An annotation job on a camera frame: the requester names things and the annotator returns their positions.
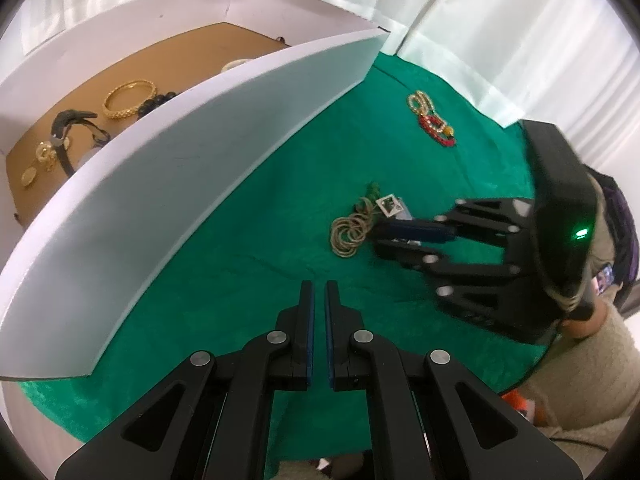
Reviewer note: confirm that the white cardboard box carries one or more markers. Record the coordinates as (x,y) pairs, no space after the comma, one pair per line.
(200,185)

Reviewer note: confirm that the gold bangle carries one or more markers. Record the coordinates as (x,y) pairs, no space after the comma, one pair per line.
(114,112)

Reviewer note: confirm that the purple black bag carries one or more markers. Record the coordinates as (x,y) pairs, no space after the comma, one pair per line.
(625,220)

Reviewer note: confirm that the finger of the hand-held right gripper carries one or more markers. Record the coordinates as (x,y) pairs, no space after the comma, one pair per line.
(415,229)
(430,260)

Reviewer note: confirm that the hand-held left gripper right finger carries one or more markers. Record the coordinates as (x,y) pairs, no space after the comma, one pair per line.
(340,345)

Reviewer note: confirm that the green cloth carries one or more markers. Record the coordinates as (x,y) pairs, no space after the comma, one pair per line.
(325,160)

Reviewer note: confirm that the smartphone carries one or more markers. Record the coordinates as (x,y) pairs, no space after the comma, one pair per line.
(604,277)

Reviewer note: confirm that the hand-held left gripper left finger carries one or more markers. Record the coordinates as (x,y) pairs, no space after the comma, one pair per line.
(295,340)

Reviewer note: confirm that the orange patterned garment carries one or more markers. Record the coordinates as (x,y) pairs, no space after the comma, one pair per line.
(515,400)

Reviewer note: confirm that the white jade bangle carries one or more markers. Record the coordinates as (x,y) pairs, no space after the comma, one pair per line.
(232,64)

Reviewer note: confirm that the black wrist watch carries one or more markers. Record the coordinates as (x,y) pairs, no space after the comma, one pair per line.
(67,117)

